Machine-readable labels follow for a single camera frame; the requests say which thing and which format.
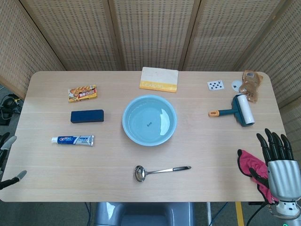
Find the yellow food box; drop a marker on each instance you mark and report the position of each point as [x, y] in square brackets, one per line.
[82, 93]

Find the pink cloth with black trim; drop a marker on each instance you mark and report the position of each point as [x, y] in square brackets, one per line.
[254, 164]

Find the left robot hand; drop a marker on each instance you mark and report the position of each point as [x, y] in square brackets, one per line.
[10, 141]

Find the blue and white toothpaste tube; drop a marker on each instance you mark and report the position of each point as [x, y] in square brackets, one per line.
[73, 140]

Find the woven folding screen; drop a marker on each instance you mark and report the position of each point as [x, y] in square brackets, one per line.
[150, 35]

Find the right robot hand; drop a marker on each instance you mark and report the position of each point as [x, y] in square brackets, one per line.
[282, 174]

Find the light blue bowl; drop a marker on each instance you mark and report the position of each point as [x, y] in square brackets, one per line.
[149, 120]

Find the round white card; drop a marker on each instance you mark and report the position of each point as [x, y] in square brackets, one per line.
[235, 84]

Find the dark blue eraser block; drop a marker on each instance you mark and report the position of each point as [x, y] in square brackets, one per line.
[87, 116]

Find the spades playing card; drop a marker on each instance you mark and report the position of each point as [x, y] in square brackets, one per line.
[216, 85]

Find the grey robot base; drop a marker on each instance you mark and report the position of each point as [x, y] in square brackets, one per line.
[144, 214]

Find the brown snack packet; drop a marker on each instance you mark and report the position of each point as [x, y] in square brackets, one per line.
[251, 86]

